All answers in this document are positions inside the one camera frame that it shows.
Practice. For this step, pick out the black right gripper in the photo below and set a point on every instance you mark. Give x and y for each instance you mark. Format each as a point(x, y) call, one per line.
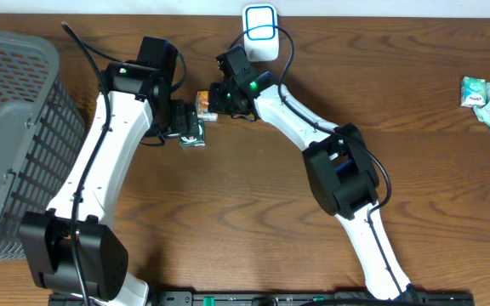
point(214, 104)

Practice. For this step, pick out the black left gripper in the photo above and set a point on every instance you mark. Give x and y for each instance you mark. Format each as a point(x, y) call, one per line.
point(190, 124)

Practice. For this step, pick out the orange tissue pack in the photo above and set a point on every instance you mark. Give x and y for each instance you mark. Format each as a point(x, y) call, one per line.
point(202, 103)

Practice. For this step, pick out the dark green round-logo packet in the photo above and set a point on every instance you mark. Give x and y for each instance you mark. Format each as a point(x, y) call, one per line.
point(196, 140)

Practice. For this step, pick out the green tissue pack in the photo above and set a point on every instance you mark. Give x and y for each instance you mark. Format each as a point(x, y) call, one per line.
point(473, 92)

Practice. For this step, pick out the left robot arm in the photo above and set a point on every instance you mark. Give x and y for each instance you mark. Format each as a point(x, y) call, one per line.
point(71, 248)

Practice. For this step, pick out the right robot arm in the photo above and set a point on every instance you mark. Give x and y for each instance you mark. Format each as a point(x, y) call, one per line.
point(343, 174)

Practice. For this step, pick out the white barcode scanner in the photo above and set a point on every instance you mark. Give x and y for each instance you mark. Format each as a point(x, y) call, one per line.
point(261, 41)

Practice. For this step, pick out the grey plastic shopping basket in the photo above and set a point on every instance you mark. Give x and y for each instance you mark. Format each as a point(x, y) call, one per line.
point(41, 133)

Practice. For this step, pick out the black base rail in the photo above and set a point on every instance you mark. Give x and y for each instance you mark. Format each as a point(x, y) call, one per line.
point(305, 299)

